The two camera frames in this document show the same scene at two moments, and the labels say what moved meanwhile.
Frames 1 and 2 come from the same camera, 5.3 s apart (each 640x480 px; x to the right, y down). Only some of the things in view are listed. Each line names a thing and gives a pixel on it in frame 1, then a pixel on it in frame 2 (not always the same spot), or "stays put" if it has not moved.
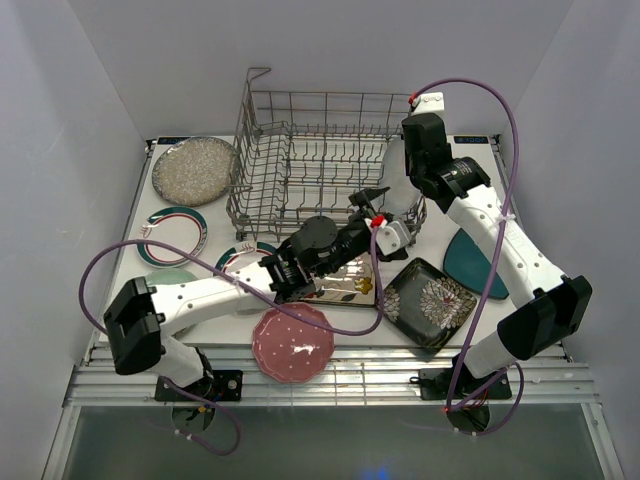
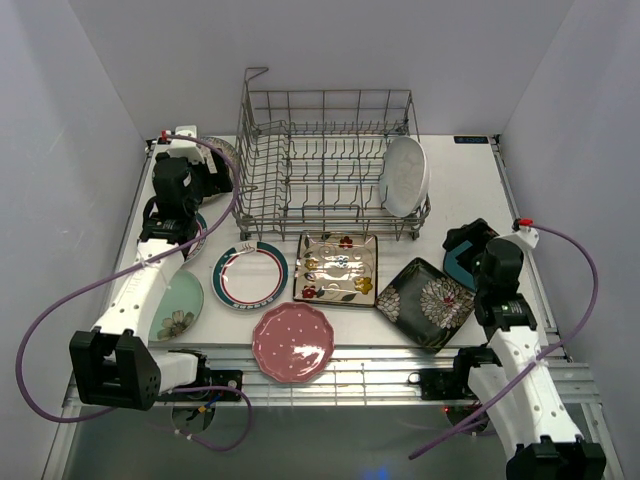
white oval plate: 402,195 stays put
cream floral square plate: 353,284 stays put
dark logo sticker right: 470,139 stays put
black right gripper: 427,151 -> 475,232
